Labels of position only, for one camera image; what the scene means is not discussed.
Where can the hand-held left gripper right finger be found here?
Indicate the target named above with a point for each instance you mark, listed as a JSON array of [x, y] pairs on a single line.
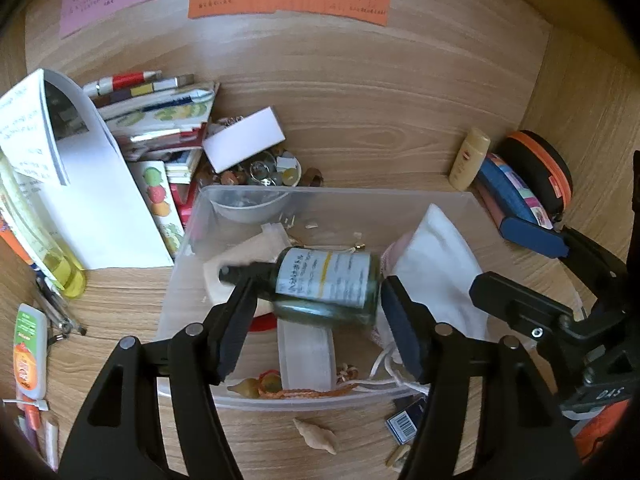
[[400, 327]]

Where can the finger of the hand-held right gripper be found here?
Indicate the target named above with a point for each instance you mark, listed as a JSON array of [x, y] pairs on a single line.
[[590, 250], [510, 305]]

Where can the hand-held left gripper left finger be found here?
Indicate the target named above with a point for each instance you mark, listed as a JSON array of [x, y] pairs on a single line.
[[232, 340]]

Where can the translucent white tape roll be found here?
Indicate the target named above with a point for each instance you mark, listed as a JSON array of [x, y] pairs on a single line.
[[305, 355]]

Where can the green glass bottle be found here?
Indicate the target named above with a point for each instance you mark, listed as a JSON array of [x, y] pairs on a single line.
[[320, 280]]

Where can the clear plastic storage box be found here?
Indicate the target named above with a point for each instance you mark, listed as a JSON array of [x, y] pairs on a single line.
[[350, 210]]

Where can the wooden desktop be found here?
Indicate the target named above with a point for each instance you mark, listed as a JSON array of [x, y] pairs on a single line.
[[375, 125]]

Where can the small tan gourd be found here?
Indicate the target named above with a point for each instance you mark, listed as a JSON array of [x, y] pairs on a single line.
[[245, 389]]

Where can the pink pouch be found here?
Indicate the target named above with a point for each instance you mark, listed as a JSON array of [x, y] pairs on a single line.
[[395, 255]]

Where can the blue pencil case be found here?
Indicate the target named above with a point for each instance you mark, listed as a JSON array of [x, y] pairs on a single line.
[[520, 210]]

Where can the beige packet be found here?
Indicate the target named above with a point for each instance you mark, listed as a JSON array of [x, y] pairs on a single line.
[[250, 255]]

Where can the blue small box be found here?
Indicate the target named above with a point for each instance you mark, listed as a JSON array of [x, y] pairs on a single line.
[[405, 422]]

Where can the black and orange round case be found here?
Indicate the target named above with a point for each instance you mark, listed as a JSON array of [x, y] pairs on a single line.
[[542, 160]]

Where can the tan seashell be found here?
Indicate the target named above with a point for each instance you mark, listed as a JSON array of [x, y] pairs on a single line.
[[315, 435]]

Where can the white bowl of beads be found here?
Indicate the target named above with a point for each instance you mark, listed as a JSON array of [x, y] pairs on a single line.
[[250, 207]]

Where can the red small packet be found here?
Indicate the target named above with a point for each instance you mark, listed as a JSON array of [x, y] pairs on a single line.
[[182, 200]]

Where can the pale yellow tube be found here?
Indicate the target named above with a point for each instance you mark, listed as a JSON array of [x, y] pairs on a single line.
[[467, 162]]

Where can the colourful fruit sticker sheet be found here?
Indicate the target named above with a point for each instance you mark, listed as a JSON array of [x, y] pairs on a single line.
[[157, 200]]

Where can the yellow-green plastic bottle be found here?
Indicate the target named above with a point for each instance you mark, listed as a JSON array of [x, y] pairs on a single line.
[[62, 270]]

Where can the white open booklet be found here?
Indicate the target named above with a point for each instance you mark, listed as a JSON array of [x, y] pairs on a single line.
[[105, 200]]

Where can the white card box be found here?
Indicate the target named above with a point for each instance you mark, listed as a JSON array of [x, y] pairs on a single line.
[[245, 140]]

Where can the green orange tube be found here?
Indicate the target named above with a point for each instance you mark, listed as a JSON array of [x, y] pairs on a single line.
[[30, 355]]

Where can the stack of books and boxes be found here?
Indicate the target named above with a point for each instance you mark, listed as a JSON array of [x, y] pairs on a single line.
[[165, 142]]

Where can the white clip with orange pens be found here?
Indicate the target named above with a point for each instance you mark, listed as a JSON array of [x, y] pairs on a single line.
[[32, 420]]

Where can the green melon sticker sheet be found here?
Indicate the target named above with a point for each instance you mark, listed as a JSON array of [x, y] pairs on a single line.
[[170, 112]]

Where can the orange packet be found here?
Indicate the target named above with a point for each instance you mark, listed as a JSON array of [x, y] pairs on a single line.
[[15, 245]]

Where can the white envelope with blue stripe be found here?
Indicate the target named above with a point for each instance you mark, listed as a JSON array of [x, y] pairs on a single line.
[[195, 95]]

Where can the purple and yellow pen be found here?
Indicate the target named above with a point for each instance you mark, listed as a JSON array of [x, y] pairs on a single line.
[[145, 90]]

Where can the red and white marker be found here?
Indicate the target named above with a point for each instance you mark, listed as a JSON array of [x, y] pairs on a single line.
[[125, 80]]

